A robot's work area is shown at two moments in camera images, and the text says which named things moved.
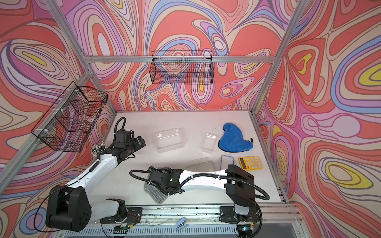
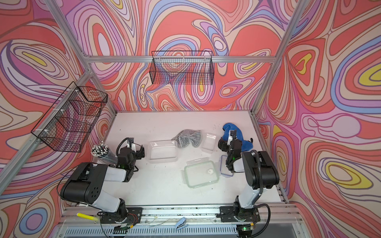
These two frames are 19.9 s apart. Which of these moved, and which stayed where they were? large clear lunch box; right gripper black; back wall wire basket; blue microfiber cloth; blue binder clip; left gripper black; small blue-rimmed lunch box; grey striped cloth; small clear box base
Moved: large clear lunch box; right gripper black; left gripper black; grey striped cloth
Stayed: small clear box base; blue microfiber cloth; small blue-rimmed lunch box; blue binder clip; back wall wire basket
